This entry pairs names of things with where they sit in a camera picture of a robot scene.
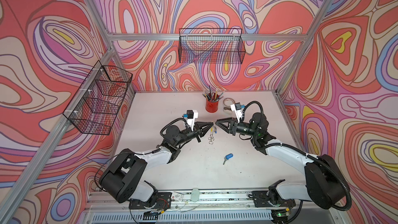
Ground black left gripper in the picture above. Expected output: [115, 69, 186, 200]
[173, 124, 213, 149]

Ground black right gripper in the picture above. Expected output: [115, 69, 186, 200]
[216, 117, 259, 137]

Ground silver metal keyring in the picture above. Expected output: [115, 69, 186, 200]
[208, 128, 215, 145]

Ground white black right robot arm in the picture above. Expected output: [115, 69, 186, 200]
[215, 101, 352, 211]

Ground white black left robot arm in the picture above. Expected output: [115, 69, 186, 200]
[97, 118, 214, 206]

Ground red pencil cup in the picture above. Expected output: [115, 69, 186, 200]
[205, 100, 219, 113]

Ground tape roll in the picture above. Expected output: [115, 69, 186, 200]
[223, 97, 235, 107]

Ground blue headed key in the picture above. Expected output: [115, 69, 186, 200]
[223, 153, 233, 165]

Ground pencils in cup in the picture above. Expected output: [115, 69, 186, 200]
[202, 86, 225, 103]

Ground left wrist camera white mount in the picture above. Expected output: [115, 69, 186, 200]
[182, 110, 199, 131]

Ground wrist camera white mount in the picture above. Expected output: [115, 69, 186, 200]
[182, 110, 199, 131]
[230, 102, 245, 123]

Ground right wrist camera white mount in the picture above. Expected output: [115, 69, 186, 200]
[230, 102, 245, 123]

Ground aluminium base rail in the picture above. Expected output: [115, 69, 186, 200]
[83, 188, 340, 224]

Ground black wire basket back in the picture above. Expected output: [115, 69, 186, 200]
[178, 28, 246, 64]

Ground black wire basket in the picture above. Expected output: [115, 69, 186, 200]
[63, 62, 133, 135]
[178, 28, 246, 64]

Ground black wire basket left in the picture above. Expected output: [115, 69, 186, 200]
[63, 62, 133, 135]

